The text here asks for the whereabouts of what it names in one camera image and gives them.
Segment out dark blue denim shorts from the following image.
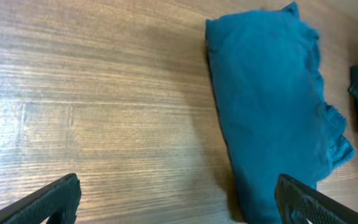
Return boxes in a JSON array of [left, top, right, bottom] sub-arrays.
[[205, 2, 355, 223]]

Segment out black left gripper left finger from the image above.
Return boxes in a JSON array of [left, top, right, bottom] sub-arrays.
[[0, 173, 81, 224]]

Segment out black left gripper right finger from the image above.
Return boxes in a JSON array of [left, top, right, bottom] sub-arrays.
[[275, 174, 358, 224]]

